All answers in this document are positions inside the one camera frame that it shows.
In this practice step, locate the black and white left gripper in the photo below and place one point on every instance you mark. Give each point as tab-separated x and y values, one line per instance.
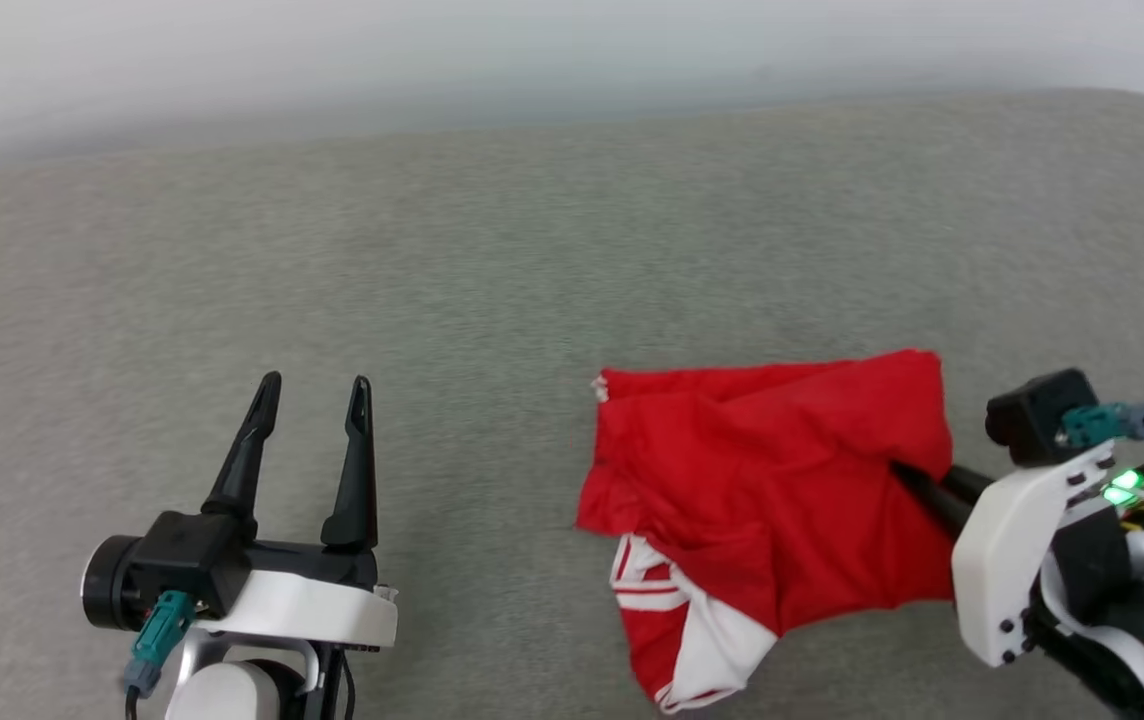
312	605

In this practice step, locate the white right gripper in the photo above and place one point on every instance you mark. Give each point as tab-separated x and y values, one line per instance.
1007	560

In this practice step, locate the red garment with white trim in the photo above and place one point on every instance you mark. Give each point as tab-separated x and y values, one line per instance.
772	480

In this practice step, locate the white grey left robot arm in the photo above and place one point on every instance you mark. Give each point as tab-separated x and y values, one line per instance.
232	695

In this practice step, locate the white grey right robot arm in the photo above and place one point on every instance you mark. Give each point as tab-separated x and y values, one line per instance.
1132	610

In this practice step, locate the grey fabric sofa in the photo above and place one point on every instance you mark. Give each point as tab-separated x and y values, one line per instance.
532	270

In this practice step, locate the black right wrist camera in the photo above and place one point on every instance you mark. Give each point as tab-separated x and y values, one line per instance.
1032	415

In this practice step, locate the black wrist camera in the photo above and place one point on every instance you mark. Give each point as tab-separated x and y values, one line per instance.
172	565
1032	415

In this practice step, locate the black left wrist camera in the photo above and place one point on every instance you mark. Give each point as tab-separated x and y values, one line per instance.
172	565

